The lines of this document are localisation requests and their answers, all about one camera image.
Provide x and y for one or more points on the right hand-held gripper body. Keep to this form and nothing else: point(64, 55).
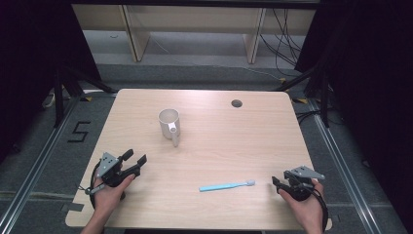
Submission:
point(300, 187)

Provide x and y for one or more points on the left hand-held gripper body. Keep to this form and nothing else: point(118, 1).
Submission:
point(108, 166)

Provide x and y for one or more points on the white cup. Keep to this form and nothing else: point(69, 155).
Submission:
point(168, 127)

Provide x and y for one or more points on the light blue toothbrush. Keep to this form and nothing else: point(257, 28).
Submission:
point(220, 187)

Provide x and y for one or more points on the person's right hand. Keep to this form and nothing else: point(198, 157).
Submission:
point(303, 209)

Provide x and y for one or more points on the person's left hand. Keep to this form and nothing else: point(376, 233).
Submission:
point(108, 196)

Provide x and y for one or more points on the grey tape strip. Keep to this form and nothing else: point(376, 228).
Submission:
point(73, 207)
point(336, 218)

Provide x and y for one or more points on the yellow black tape piece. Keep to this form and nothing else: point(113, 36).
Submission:
point(86, 98)
point(301, 100)

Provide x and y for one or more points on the black metal stand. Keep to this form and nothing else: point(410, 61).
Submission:
point(58, 97)
point(324, 97)

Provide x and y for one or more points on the beige wooden shelf unit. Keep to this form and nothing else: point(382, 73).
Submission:
point(139, 35)

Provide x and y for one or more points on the dark curtain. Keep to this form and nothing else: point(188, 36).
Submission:
point(373, 81)
point(29, 65)

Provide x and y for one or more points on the metal floor rail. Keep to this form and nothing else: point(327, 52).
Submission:
point(35, 162)
point(344, 169)

